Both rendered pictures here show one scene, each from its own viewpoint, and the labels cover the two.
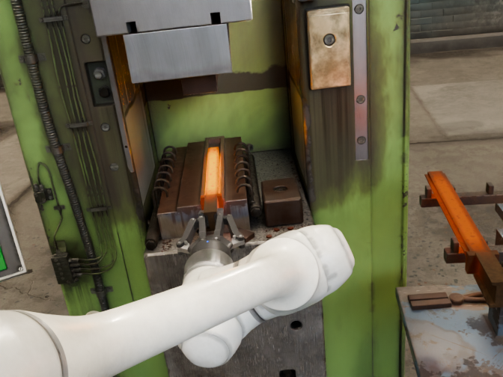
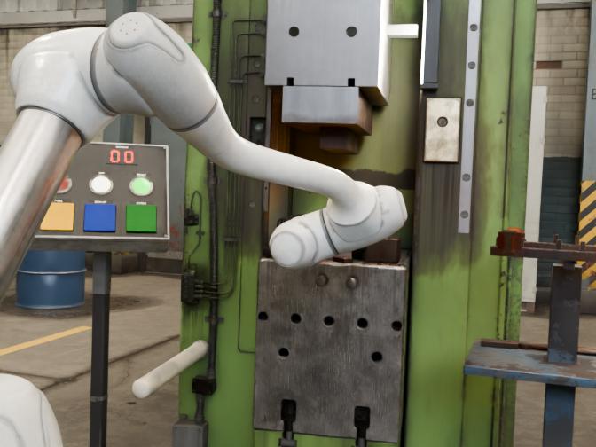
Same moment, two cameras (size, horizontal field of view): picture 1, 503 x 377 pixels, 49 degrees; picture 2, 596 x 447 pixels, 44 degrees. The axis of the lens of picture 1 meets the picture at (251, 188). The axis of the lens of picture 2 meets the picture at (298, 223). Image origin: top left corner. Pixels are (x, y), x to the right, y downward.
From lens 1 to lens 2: 0.93 m
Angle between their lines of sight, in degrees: 24
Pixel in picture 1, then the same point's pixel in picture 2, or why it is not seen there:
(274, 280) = (339, 176)
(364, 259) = (459, 335)
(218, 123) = not seen: hidden behind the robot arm
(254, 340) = (337, 365)
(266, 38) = (404, 145)
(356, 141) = (459, 214)
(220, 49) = (350, 105)
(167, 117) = (306, 201)
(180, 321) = (274, 158)
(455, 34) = not seen: outside the picture
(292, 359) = (368, 395)
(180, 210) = not seen: hidden behind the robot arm
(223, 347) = (299, 246)
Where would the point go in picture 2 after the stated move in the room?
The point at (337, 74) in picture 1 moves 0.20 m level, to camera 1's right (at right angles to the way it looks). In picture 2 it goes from (447, 151) to (524, 152)
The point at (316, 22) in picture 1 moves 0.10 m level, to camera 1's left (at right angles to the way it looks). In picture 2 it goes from (433, 106) to (396, 105)
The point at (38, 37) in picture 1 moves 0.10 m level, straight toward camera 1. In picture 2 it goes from (223, 93) to (223, 89)
